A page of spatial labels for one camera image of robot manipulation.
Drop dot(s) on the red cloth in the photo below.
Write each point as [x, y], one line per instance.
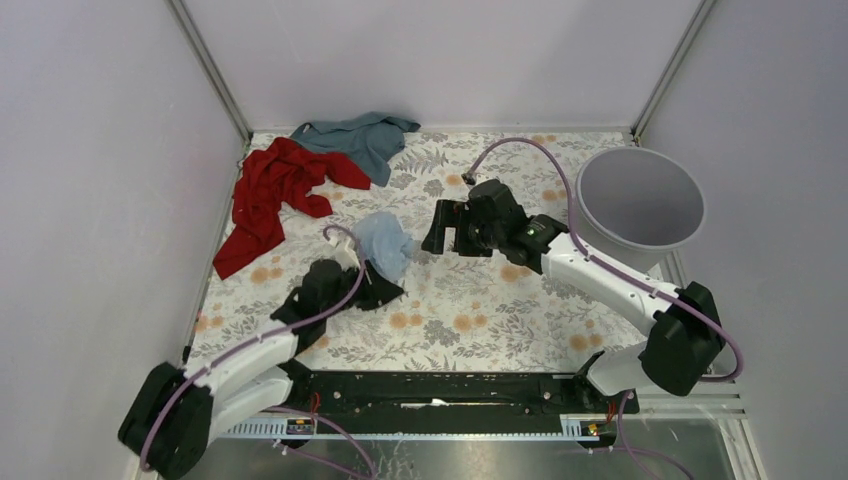
[284, 173]

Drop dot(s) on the aluminium corner frame post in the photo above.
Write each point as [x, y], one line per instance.
[669, 72]
[196, 42]

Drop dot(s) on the grey trash bin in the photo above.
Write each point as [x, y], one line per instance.
[637, 206]

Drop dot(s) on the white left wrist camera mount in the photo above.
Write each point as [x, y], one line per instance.
[345, 252]

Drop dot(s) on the floral patterned table mat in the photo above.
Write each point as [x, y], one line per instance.
[456, 313]

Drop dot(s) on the left aluminium corner frame post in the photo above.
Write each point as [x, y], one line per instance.
[196, 42]

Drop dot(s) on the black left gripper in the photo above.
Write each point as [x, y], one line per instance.
[377, 289]

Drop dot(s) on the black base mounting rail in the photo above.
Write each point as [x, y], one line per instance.
[417, 402]

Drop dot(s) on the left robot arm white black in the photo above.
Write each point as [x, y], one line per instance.
[179, 412]

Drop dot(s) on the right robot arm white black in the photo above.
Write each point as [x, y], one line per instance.
[681, 333]

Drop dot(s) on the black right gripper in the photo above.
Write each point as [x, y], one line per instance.
[454, 214]

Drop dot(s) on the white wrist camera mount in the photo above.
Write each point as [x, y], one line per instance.
[471, 179]
[345, 252]

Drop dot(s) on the grey-blue cloth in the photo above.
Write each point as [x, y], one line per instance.
[370, 141]

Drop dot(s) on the right aluminium corner frame post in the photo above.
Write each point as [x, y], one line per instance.
[669, 72]

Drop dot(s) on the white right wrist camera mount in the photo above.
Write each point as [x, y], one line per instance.
[471, 179]

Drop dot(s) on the light blue plastic trash bag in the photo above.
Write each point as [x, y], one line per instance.
[385, 244]

